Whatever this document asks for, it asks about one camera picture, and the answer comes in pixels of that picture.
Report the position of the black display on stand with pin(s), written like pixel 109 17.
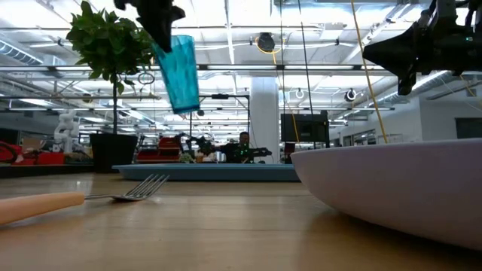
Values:
pixel 305 128

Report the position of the small black hanging reel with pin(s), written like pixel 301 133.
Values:
pixel 346 94

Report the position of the white column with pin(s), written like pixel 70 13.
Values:
pixel 264 113

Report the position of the green leafy plant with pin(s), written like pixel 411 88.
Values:
pixel 109 41

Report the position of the blue plastic tray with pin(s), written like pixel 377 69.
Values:
pixel 207 173

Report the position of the black workbench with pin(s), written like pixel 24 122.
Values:
pixel 37 171

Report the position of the white robot figure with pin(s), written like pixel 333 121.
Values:
pixel 67 131

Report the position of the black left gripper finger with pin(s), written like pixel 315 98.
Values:
pixel 162 32

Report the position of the red tool chest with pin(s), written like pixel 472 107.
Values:
pixel 167 145

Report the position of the red storage bins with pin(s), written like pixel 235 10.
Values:
pixel 49 158

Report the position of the person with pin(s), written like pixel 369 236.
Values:
pixel 243 141

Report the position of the teal translucent plastic cup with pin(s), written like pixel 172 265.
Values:
pixel 180 79

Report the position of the pale lilac plate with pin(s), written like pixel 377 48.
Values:
pixel 395 188

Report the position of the black distant robot arm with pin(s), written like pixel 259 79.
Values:
pixel 261 152
pixel 203 145

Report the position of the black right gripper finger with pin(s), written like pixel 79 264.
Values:
pixel 399 52
pixel 406 83

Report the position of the black plant pot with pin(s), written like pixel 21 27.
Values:
pixel 113 152

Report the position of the black metal stand frame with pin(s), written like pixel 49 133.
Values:
pixel 220 96

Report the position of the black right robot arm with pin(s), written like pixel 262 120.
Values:
pixel 446 7

